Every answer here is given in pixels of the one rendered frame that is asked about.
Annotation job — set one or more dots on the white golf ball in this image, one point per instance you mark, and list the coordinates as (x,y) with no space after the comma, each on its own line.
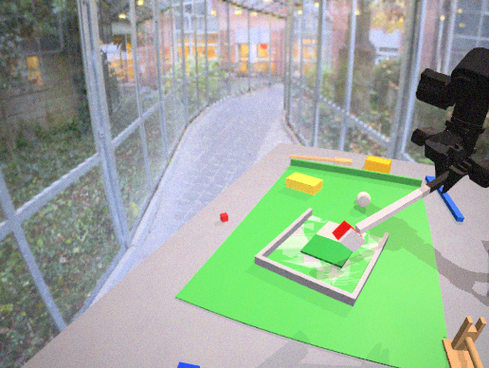
(363,199)

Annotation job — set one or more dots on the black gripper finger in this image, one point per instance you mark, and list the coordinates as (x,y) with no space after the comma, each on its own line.
(441,170)
(454,176)

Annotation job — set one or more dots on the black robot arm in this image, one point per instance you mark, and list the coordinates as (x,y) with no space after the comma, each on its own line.
(468,89)

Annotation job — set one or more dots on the green flat mat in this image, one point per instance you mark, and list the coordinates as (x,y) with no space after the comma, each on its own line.
(398,318)

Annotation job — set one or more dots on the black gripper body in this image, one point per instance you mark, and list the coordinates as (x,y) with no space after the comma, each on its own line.
(478,171)

